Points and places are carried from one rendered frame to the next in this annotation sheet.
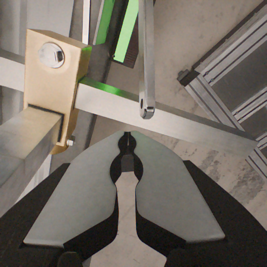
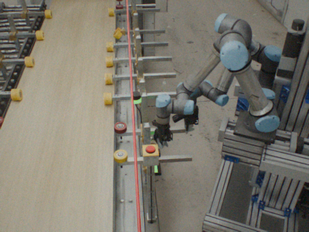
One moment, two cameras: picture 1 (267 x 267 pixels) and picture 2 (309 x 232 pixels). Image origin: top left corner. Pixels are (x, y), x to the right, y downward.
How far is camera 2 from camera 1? 1.96 m
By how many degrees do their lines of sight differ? 78
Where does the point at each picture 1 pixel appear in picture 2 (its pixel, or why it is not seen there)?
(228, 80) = (226, 211)
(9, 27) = (119, 186)
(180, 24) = (183, 213)
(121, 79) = not seen: outside the picture
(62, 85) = not seen: hidden behind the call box
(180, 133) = (174, 157)
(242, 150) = (189, 156)
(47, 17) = (130, 179)
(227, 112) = (243, 225)
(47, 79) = not seen: hidden behind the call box
